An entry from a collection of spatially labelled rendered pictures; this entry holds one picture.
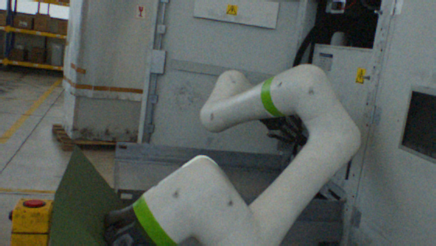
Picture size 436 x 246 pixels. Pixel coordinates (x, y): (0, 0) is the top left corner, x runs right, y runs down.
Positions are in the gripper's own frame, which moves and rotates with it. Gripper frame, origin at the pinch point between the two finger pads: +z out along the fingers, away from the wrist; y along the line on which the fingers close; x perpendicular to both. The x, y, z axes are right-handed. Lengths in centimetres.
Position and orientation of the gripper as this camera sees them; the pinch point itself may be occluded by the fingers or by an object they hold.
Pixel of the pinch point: (304, 142)
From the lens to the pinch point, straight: 176.3
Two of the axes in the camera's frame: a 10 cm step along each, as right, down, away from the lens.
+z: 7.4, 5.7, 3.5
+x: 2.9, 2.0, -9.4
